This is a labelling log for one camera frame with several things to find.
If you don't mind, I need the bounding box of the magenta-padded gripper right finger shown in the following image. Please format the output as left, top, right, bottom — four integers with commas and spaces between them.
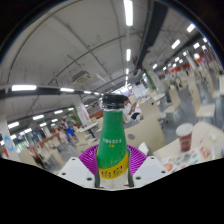
125, 144, 169, 190

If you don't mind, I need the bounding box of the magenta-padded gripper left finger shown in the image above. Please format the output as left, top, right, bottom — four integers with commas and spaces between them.
57, 143, 101, 190

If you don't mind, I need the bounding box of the green drink bottle black cap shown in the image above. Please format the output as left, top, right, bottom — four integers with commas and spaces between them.
95, 93, 130, 190

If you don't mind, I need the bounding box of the white paper napkin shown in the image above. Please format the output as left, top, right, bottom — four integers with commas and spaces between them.
138, 142, 150, 156

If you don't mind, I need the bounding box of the group of beige chairs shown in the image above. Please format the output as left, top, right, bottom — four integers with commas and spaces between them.
18, 66, 224, 158

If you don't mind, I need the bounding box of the red paper cup with lid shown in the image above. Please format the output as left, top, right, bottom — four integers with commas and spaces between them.
175, 122, 194, 153

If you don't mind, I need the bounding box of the small red sachet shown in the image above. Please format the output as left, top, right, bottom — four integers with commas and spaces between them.
199, 146, 211, 160

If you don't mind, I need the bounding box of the ceiling air conditioner unit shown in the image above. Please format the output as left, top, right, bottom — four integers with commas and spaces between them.
71, 70, 92, 84

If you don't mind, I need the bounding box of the group of ceiling lights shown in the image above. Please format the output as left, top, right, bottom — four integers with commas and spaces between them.
6, 0, 209, 141

